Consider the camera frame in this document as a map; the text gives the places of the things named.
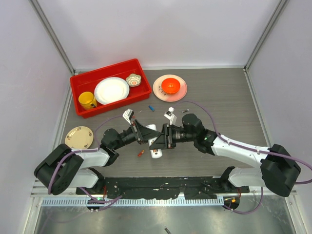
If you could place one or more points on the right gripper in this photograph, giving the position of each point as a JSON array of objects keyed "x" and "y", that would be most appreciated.
[{"x": 165, "y": 140}]

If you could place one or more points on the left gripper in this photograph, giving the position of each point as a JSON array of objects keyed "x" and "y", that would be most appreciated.
[{"x": 144, "y": 133}]

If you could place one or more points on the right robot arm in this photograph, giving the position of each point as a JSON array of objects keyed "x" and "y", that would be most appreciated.
[{"x": 266, "y": 167}]

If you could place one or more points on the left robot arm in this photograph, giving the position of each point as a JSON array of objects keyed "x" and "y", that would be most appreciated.
[{"x": 65, "y": 167}]

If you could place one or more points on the pink plate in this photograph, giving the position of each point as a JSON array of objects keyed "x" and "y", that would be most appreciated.
[{"x": 159, "y": 93}]

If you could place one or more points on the small flower-shaped bowl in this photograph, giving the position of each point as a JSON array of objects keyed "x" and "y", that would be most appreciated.
[{"x": 133, "y": 80}]

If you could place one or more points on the orange bowl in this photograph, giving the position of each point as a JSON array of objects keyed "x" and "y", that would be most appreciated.
[{"x": 170, "y": 86}]

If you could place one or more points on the white paper plate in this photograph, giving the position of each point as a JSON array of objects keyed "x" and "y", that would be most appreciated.
[{"x": 110, "y": 90}]

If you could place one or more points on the cream floral plate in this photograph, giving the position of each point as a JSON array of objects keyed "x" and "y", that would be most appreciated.
[{"x": 80, "y": 137}]

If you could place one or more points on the yellow mug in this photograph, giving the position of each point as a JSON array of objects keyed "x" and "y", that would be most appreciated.
[{"x": 87, "y": 100}]

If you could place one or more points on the red plastic bin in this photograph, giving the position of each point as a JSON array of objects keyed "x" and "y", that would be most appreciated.
[{"x": 86, "y": 82}]

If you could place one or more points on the small dark object on floor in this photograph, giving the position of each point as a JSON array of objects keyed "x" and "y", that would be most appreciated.
[{"x": 167, "y": 230}]

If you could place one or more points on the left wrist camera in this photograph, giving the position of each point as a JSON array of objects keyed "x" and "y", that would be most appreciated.
[{"x": 128, "y": 115}]

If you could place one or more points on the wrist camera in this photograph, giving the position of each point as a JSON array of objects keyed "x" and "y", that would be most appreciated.
[
  {"x": 128, "y": 115},
  {"x": 169, "y": 114}
]

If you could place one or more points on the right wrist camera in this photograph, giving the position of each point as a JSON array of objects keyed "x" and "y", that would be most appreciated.
[{"x": 169, "y": 114}]

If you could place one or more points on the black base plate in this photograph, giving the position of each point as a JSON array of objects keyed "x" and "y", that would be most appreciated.
[{"x": 163, "y": 188}]

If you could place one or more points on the white cable duct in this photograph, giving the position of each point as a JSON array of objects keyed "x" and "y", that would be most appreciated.
[{"x": 84, "y": 201}]

